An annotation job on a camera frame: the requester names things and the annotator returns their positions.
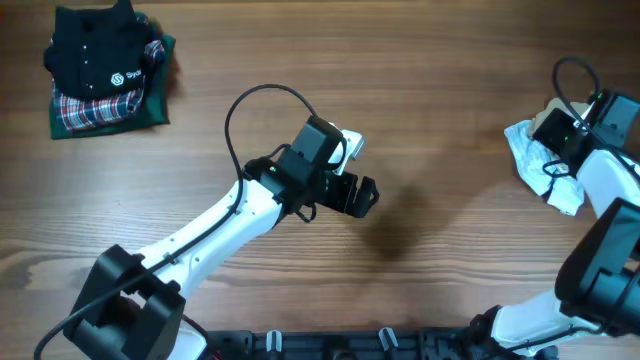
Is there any green folded shirt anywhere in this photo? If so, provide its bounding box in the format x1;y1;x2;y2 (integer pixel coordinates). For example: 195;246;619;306
43;4;175;140

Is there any black folded polo shirt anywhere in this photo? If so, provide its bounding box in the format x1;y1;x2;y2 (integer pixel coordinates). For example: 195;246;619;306
43;0;153;99

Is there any beige and tan shirt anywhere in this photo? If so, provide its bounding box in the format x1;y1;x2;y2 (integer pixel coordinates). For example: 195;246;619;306
529;98;592;136

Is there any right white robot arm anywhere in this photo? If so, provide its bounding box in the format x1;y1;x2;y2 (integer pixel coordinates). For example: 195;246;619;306
454;91;639;359

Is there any red plaid folded shirt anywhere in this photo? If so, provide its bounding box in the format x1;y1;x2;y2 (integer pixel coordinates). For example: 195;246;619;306
49;12;175;140

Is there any light blue patterned shirt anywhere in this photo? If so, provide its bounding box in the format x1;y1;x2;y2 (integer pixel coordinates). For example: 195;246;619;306
504;117;584;216

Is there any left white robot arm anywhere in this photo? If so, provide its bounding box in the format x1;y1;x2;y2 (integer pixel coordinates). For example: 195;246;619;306
62;116;379;359

